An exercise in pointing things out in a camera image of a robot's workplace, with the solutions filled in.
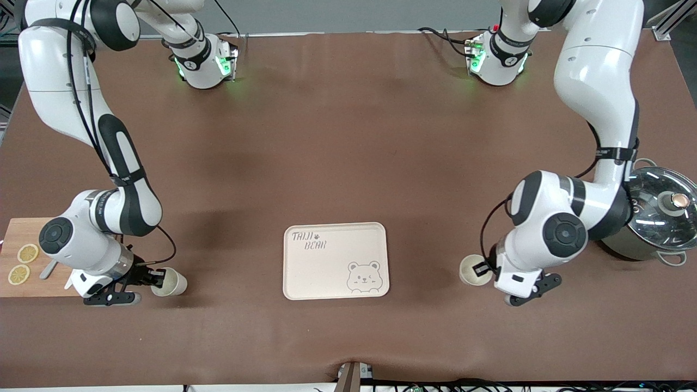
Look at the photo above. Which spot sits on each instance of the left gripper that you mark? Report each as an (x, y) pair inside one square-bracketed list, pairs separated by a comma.
[(493, 259)]

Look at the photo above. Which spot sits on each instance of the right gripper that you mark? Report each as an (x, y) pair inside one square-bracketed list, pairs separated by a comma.
[(141, 271)]

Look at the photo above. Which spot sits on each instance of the white IKEA cup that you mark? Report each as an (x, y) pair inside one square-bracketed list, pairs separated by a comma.
[(175, 283), (468, 272)]

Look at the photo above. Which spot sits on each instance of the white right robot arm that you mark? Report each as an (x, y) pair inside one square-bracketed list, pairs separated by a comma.
[(60, 81)]

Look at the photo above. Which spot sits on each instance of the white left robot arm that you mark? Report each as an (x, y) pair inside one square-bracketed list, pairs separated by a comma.
[(593, 71)]

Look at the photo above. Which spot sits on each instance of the beige bear print tray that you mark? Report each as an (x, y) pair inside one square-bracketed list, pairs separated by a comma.
[(326, 272)]

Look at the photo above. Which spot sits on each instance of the white plastic knife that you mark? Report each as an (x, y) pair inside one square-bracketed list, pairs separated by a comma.
[(68, 285)]

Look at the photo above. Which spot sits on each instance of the grey plastic knife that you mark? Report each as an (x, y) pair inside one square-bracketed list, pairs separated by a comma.
[(46, 271)]

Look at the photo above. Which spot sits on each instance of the lemon slice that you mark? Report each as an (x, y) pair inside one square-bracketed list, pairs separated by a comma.
[(28, 253), (18, 274)]

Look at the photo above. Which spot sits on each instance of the bamboo cutting board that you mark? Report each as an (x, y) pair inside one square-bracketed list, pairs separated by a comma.
[(22, 234)]

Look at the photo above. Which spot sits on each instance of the green electric cooking pot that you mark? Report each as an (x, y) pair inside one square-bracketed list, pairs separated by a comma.
[(637, 251)]

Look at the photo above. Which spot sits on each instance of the glass pot lid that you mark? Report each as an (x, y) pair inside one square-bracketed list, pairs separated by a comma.
[(659, 218)]

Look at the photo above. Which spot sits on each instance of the brown table cover mat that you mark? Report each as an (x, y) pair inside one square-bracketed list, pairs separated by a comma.
[(348, 136)]

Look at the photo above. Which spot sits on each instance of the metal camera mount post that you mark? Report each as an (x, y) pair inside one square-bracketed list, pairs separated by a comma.
[(350, 378)]

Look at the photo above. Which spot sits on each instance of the aluminium frame profile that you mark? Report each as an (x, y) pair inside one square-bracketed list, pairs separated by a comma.
[(661, 31)]

